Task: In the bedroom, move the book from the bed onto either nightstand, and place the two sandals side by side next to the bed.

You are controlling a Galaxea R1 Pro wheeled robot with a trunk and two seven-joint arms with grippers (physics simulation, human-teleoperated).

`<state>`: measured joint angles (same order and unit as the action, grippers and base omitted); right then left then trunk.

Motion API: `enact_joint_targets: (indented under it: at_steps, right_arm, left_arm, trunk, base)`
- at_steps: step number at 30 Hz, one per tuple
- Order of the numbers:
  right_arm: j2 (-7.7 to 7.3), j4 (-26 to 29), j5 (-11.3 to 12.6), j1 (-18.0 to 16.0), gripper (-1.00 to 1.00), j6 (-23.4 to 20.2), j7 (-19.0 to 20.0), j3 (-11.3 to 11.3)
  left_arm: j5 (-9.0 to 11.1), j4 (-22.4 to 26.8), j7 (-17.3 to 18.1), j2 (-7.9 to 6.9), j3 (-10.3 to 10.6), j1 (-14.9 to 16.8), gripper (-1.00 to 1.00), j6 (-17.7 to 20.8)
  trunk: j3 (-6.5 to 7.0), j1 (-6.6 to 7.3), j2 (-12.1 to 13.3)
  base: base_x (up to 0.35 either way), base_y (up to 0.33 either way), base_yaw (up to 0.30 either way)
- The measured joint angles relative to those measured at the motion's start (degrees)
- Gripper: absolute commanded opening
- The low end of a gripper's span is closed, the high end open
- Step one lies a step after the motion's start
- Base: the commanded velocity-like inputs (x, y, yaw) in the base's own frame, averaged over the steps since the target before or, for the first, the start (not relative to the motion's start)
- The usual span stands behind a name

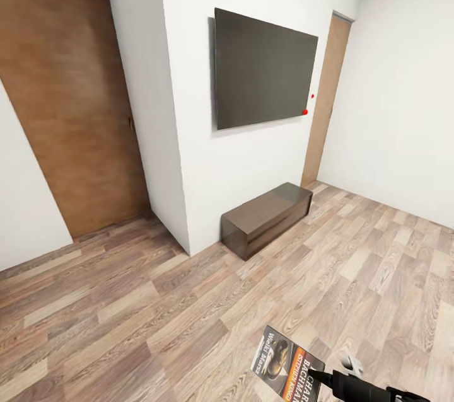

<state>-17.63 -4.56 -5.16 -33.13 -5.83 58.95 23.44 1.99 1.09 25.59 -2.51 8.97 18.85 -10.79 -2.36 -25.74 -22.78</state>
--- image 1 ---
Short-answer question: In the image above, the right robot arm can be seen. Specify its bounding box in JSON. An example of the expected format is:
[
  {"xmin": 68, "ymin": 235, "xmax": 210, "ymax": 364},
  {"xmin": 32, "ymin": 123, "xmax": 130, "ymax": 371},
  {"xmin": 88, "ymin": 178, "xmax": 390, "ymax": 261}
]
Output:
[{"xmin": 308, "ymin": 355, "xmax": 429, "ymax": 402}]

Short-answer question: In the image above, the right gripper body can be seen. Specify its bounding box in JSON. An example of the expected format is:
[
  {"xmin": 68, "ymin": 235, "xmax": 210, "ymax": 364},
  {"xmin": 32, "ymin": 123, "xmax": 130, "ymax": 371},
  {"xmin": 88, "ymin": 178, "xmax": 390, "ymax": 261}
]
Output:
[{"xmin": 332, "ymin": 370, "xmax": 374, "ymax": 402}]

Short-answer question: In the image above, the hardback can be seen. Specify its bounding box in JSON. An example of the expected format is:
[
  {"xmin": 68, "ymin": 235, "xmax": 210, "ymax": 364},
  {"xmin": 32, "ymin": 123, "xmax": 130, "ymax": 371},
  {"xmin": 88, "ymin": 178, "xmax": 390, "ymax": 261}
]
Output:
[{"xmin": 250, "ymin": 324, "xmax": 325, "ymax": 402}]

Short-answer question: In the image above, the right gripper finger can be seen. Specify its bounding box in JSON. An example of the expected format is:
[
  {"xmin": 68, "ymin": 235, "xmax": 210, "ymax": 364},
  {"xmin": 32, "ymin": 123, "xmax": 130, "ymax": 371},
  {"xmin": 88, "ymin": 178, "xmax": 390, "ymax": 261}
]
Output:
[{"xmin": 308, "ymin": 369, "xmax": 333, "ymax": 389}]

